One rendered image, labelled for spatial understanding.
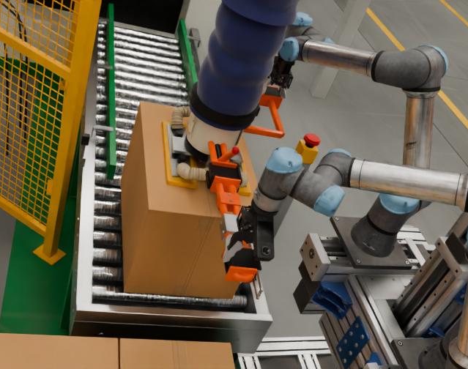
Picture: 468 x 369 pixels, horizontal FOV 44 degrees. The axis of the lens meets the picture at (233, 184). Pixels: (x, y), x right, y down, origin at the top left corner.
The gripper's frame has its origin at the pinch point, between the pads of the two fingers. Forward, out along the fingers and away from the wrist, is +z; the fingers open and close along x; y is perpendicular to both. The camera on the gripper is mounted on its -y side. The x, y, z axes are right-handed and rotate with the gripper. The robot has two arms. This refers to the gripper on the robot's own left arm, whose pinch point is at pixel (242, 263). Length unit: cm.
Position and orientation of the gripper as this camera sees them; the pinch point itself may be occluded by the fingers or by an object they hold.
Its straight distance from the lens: 154.8
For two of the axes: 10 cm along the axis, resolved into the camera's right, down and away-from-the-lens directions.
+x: -9.4, -1.3, -3.0
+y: -1.4, -6.5, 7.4
